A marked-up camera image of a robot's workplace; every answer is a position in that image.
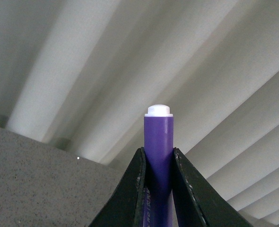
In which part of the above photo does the purple highlighter pen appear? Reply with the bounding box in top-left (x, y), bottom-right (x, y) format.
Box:
top-left (143, 105), bottom-right (174, 227)

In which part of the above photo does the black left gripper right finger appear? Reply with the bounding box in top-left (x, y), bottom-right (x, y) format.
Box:
top-left (173, 148), bottom-right (248, 227)

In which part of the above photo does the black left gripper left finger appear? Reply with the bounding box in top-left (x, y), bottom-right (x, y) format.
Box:
top-left (90, 148), bottom-right (146, 227)

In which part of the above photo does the white pleated curtain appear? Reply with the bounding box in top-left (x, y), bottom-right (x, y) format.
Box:
top-left (0, 0), bottom-right (279, 227)

